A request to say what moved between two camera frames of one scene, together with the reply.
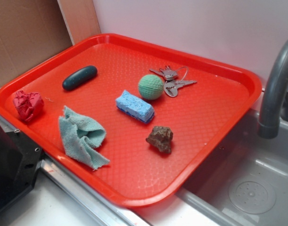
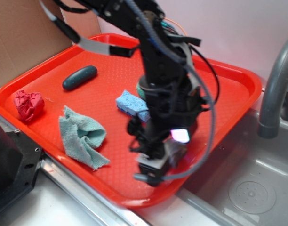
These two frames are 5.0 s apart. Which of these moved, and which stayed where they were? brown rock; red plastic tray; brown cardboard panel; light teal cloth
Moved: brown rock
Stayed: red plastic tray; light teal cloth; brown cardboard panel
